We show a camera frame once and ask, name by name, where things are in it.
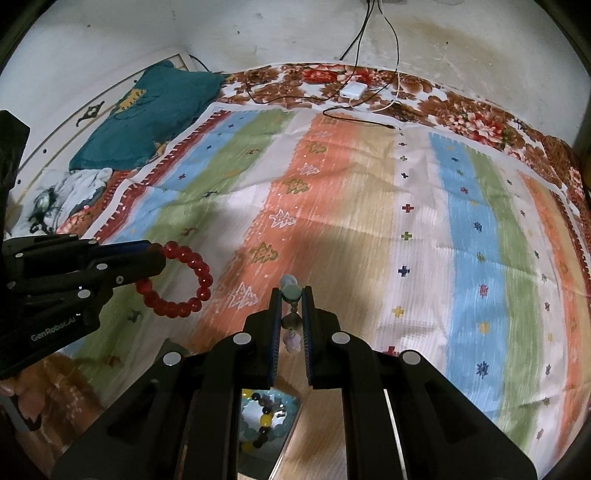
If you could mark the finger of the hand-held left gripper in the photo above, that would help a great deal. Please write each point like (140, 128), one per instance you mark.
(134, 267)
(92, 249)

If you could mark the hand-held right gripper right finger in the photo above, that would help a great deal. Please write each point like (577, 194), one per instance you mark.
(308, 341)

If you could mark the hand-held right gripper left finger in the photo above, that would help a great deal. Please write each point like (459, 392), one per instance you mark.
(276, 341)

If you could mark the silver metal tin box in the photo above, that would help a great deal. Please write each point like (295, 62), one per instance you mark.
(284, 438)

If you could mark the person's left hand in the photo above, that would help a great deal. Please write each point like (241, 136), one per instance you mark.
(30, 406)

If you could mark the white crumpled cloth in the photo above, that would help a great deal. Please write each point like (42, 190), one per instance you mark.
(85, 189)

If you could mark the white bed headboard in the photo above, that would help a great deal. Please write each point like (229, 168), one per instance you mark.
(60, 134)

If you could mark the teal pillow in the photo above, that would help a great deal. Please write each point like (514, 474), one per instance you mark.
(147, 120)

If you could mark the white charger block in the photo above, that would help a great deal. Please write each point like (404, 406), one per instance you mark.
(353, 90)

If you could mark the floral brown bedsheet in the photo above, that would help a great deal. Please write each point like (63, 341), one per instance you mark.
(485, 120)

